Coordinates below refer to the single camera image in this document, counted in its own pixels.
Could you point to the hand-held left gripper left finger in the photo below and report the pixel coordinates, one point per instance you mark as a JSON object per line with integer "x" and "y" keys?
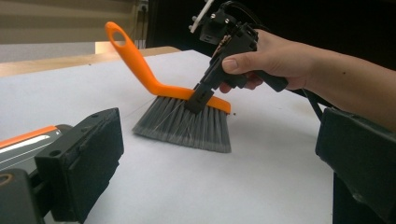
{"x": 84, "y": 161}

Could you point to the orange brush with grey bristles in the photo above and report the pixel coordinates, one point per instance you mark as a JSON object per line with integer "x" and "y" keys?
{"x": 183, "y": 124}

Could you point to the grey dustpan with orange edge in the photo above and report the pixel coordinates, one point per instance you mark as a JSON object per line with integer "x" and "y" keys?
{"x": 25, "y": 146}

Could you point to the black curtain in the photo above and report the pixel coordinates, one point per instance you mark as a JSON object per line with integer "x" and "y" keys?
{"x": 327, "y": 21}

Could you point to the white table sheet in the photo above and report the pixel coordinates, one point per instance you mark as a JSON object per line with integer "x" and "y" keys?
{"x": 202, "y": 186}

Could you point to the wooden table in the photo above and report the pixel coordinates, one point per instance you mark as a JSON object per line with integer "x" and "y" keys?
{"x": 62, "y": 62}

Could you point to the light wooden furniture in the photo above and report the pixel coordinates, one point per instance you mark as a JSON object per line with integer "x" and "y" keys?
{"x": 62, "y": 18}

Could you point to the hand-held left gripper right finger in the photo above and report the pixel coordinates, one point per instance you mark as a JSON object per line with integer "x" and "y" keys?
{"x": 361, "y": 155}

